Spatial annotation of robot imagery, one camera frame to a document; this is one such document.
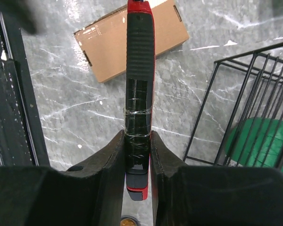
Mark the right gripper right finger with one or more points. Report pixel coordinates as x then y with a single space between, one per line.
165 184

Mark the brown cardboard express box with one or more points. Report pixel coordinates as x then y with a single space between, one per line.
103 42

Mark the dark blue soup can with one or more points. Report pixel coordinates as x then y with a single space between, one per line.
128 221

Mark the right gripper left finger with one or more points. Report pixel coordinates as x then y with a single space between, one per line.
94 187

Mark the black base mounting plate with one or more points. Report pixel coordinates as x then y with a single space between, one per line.
21 136

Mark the black wire rack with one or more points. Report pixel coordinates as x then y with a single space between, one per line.
247 85

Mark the red black utility knife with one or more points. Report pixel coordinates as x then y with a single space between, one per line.
138 99

